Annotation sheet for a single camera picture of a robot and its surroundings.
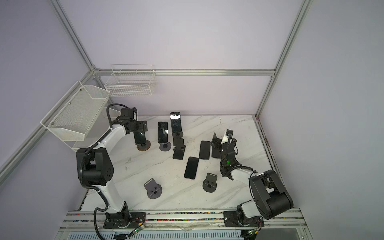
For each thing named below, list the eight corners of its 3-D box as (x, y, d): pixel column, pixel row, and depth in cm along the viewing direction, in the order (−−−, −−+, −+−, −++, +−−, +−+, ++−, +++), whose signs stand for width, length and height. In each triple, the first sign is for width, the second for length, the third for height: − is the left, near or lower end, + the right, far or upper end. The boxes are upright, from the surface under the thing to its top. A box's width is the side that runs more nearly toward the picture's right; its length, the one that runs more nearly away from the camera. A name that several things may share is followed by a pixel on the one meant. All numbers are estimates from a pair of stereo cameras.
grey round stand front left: (152, 200, 82) (147, 194, 73) (148, 190, 85) (142, 183, 77) (164, 193, 84) (160, 187, 75) (159, 183, 88) (155, 176, 79)
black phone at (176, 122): (171, 137, 109) (168, 123, 97) (173, 126, 116) (170, 111, 104) (181, 137, 109) (179, 123, 97) (182, 126, 116) (180, 111, 104)
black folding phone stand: (173, 159, 98) (171, 150, 89) (175, 147, 104) (173, 138, 95) (184, 159, 98) (183, 150, 89) (185, 147, 104) (184, 138, 95)
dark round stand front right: (202, 189, 86) (203, 181, 76) (207, 179, 89) (208, 171, 80) (212, 194, 84) (214, 187, 74) (217, 185, 87) (219, 176, 78)
